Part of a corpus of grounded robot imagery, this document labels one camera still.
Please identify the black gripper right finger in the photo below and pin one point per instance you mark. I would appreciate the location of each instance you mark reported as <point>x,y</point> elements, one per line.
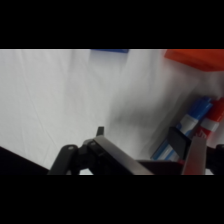
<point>195,156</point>

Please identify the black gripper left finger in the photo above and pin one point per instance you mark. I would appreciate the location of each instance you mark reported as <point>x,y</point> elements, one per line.
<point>100,156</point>

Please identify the blue pen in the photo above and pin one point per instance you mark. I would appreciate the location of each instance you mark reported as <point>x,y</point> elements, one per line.
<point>193,116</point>

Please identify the orange cube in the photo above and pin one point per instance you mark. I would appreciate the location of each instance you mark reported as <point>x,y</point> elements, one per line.
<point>200,58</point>

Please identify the blue cube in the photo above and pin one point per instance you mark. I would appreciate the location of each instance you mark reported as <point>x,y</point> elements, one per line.
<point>110,51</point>

